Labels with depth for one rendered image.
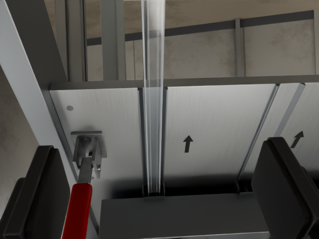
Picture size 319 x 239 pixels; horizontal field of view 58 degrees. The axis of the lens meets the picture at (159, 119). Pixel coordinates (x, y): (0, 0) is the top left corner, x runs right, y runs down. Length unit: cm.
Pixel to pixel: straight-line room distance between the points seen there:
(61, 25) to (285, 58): 280
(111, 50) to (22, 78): 41
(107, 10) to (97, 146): 41
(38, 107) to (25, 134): 386
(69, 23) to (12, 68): 29
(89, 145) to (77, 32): 24
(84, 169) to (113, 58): 38
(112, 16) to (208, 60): 256
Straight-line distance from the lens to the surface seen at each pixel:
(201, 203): 34
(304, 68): 315
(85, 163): 27
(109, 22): 63
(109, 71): 60
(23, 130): 412
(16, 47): 20
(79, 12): 49
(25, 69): 21
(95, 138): 27
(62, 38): 48
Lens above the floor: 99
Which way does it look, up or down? level
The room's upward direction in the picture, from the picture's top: 178 degrees clockwise
